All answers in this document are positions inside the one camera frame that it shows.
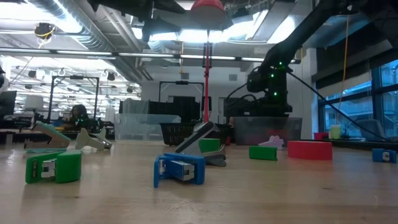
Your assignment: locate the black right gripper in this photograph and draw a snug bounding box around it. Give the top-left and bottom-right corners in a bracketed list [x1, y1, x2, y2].
[262, 93, 293, 118]

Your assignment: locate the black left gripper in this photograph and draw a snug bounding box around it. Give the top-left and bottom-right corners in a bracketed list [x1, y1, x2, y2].
[141, 17, 182, 43]

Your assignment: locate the pale lilac staple remover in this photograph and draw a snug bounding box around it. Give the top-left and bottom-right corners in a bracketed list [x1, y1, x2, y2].
[258, 135, 285, 150]

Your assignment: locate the green block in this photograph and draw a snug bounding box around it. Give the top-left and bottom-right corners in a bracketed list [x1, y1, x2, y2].
[248, 145, 278, 162]

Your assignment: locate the large grey stapler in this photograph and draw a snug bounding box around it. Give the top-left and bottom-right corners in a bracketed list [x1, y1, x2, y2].
[175, 121, 227, 167]

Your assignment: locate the small blue staple remover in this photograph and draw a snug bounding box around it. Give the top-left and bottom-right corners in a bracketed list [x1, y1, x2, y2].
[372, 147, 397, 164]

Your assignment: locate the silver stapler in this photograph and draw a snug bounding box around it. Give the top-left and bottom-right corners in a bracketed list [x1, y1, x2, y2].
[75, 128, 113, 151]

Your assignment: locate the teal stapler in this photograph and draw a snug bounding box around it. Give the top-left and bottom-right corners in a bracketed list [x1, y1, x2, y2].
[24, 121, 72, 154]

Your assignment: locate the green stapler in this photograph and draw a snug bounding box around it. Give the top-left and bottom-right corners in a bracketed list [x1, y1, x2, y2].
[25, 150, 83, 184]

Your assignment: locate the blue stapler in front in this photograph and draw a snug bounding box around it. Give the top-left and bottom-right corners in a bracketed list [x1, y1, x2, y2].
[153, 152, 206, 189]

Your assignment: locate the grey translucent plastic bin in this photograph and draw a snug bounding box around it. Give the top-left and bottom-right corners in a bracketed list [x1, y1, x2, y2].
[233, 116, 303, 147]

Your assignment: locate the red desk lamp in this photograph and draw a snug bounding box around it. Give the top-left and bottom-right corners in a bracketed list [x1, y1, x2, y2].
[190, 0, 228, 124]

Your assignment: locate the pale green cup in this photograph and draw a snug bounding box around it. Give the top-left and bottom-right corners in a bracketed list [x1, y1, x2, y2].
[329, 124, 342, 140]

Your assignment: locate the overhead light bar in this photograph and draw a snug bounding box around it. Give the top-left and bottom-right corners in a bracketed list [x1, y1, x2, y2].
[0, 46, 302, 65]

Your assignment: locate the black background equipment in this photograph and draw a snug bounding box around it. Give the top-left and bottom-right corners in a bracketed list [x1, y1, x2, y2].
[119, 96, 212, 124]

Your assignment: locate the clear plastic bin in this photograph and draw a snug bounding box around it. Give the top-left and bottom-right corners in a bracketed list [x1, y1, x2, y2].
[114, 113, 182, 141]

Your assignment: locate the black slotted plastic basket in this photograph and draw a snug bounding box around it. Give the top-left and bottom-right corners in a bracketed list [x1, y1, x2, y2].
[160, 122, 231, 147]

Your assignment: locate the person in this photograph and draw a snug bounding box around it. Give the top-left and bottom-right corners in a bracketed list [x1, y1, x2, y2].
[67, 104, 91, 127]

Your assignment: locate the black ceiling device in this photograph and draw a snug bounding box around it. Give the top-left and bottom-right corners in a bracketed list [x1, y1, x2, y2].
[34, 22, 56, 41]

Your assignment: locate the white background lamp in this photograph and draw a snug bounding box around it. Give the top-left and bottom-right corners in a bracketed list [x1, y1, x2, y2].
[24, 95, 44, 110]

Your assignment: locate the dark background monitor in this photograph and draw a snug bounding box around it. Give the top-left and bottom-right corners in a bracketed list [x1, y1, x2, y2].
[0, 90, 17, 116]

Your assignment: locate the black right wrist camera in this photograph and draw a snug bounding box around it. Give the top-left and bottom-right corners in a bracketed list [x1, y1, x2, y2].
[247, 70, 265, 93]

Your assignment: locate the low black background frame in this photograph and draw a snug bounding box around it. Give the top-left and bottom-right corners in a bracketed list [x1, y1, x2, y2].
[159, 80, 205, 103]

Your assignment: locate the tall black background frame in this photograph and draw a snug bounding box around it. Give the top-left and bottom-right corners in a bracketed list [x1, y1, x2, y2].
[48, 75, 100, 124]

